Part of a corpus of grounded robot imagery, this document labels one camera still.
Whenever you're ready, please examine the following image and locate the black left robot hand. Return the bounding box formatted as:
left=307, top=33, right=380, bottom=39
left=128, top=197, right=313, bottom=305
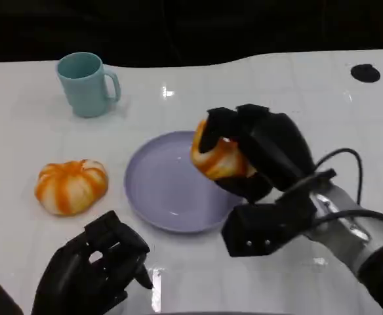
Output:
left=30, top=210, right=154, bottom=315

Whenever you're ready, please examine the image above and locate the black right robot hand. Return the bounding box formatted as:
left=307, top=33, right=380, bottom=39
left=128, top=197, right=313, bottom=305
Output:
left=199, top=103, right=317, bottom=204

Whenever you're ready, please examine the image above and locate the orange white toy bread roll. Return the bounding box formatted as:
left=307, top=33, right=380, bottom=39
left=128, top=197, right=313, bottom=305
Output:
left=34, top=159, right=110, bottom=217
left=190, top=119, right=256, bottom=181

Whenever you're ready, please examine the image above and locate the lilac plate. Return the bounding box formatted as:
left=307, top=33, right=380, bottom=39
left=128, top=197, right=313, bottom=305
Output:
left=123, top=131, right=245, bottom=235

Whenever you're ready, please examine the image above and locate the black table grommet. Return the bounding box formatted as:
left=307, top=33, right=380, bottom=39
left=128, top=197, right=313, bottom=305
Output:
left=350, top=64, right=382, bottom=83

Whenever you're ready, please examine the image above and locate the pale green mug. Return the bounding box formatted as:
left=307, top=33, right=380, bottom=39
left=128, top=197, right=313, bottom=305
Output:
left=56, top=52, right=122, bottom=119

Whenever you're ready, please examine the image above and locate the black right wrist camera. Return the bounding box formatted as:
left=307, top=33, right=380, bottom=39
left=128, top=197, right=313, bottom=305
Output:
left=221, top=168, right=337, bottom=258

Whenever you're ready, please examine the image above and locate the black looping robot cable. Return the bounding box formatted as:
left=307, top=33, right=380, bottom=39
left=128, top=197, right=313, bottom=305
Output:
left=312, top=148, right=365, bottom=211

